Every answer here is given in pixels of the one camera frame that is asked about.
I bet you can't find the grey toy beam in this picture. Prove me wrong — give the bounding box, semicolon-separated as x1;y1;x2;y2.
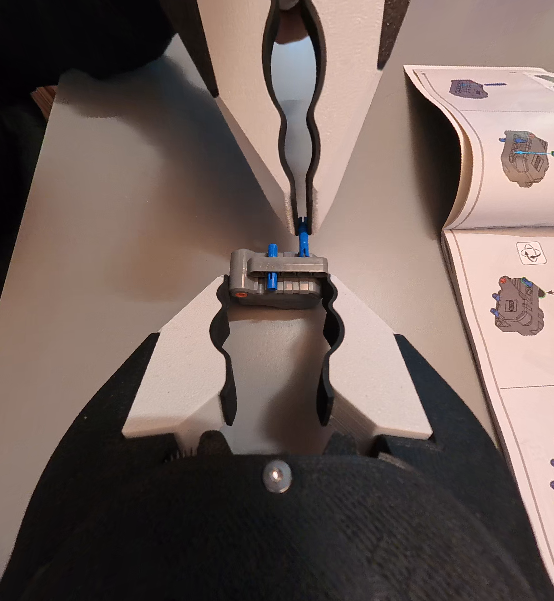
230;250;330;289

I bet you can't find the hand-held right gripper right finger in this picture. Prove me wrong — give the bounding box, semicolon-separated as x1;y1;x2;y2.
315;275;433;442

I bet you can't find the grey toy motor block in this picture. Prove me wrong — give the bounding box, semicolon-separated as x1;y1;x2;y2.
229;249;330;311

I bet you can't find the person's left hand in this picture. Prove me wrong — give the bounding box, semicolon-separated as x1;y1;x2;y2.
276;7;309;46

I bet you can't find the grey desk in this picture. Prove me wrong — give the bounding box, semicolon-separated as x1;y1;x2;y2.
0;0;554;594

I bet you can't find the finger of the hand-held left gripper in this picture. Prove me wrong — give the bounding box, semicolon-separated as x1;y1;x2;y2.
196;0;301;236
305;0;387;234

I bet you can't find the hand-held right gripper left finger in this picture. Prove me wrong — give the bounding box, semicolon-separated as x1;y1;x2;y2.
121;275;238;447

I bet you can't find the toy instruction booklet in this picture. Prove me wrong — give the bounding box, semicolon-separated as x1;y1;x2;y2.
403;65;554;601

